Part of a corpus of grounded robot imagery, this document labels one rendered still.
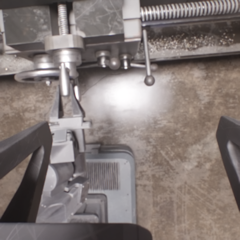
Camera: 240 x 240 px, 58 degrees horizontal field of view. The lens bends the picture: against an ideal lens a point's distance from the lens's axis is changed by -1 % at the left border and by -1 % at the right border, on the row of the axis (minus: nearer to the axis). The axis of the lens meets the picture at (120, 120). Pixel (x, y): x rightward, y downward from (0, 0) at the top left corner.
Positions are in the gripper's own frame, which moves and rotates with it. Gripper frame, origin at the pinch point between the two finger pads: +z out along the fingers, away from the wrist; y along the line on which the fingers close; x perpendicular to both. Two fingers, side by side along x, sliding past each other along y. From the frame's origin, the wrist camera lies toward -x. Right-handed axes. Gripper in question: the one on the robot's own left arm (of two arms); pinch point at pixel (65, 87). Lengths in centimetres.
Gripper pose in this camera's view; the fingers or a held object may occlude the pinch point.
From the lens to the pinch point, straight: 51.1
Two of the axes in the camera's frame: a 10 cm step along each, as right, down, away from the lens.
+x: -0.6, -0.9, 9.9
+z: -0.9, -9.9, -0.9
